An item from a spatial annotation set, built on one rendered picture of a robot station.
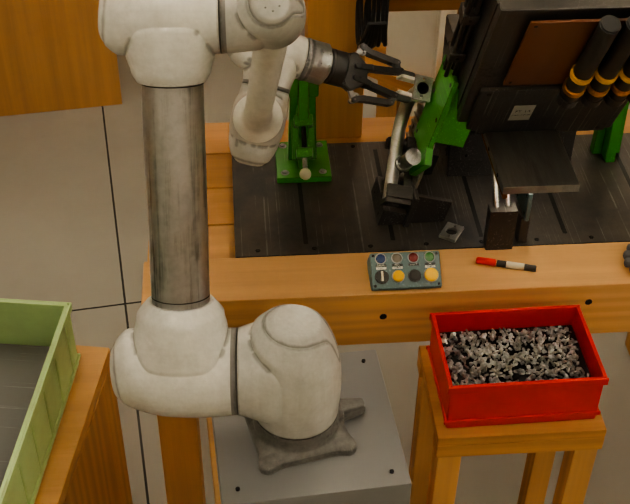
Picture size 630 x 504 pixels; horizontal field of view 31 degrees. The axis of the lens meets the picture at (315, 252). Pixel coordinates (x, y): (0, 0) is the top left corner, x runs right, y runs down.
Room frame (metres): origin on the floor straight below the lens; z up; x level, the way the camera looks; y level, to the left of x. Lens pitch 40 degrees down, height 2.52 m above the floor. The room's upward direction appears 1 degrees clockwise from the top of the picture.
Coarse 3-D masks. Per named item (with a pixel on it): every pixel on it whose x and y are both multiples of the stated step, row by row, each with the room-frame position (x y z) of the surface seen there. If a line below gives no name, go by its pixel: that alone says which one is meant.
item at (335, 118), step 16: (320, 0) 2.36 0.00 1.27; (336, 0) 2.37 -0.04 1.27; (352, 0) 2.37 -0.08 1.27; (320, 16) 2.36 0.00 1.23; (336, 16) 2.37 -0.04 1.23; (352, 16) 2.37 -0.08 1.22; (320, 32) 2.36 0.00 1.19; (336, 32) 2.37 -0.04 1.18; (352, 32) 2.37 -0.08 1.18; (336, 48) 2.37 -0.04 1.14; (352, 48) 2.37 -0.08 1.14; (320, 96) 2.36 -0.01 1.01; (336, 96) 2.37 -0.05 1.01; (320, 112) 2.36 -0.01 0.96; (336, 112) 2.37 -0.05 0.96; (352, 112) 2.37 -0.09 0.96; (320, 128) 2.36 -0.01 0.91; (336, 128) 2.37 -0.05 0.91; (352, 128) 2.37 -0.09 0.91
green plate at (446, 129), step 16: (448, 80) 2.05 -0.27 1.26; (432, 96) 2.10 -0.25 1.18; (448, 96) 2.01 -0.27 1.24; (432, 112) 2.06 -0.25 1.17; (448, 112) 2.02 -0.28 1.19; (416, 128) 2.11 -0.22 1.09; (432, 128) 2.02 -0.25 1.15; (448, 128) 2.02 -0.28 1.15; (464, 128) 2.03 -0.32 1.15; (432, 144) 2.01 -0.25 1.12; (448, 144) 2.02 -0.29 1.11
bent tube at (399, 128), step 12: (420, 84) 2.12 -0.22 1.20; (432, 84) 2.11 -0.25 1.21; (420, 96) 2.09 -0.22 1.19; (408, 108) 2.15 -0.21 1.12; (396, 120) 2.15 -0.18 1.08; (396, 132) 2.13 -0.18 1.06; (396, 144) 2.11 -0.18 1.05; (396, 156) 2.09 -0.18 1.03; (396, 180) 2.05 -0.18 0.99; (384, 192) 2.03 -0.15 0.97
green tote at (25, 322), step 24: (0, 312) 1.66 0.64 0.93; (24, 312) 1.66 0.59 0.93; (48, 312) 1.66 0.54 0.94; (0, 336) 1.66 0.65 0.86; (24, 336) 1.66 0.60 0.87; (48, 336) 1.66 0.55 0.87; (72, 336) 1.65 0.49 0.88; (48, 360) 1.50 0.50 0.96; (72, 360) 1.61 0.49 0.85; (48, 384) 1.47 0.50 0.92; (48, 408) 1.44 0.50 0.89; (24, 432) 1.32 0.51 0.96; (48, 432) 1.43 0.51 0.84; (24, 456) 1.30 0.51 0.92; (48, 456) 1.39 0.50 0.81; (24, 480) 1.27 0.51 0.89
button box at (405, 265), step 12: (396, 252) 1.84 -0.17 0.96; (408, 252) 1.84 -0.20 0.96; (420, 252) 1.84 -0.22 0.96; (432, 252) 1.84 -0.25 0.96; (372, 264) 1.81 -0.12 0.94; (384, 264) 1.81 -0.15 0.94; (396, 264) 1.82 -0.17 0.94; (408, 264) 1.82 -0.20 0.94; (420, 264) 1.82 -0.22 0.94; (432, 264) 1.82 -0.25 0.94; (372, 276) 1.79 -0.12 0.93; (408, 276) 1.79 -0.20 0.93; (372, 288) 1.77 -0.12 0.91; (384, 288) 1.77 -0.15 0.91; (396, 288) 1.77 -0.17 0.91; (408, 288) 1.78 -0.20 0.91; (420, 288) 1.78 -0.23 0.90
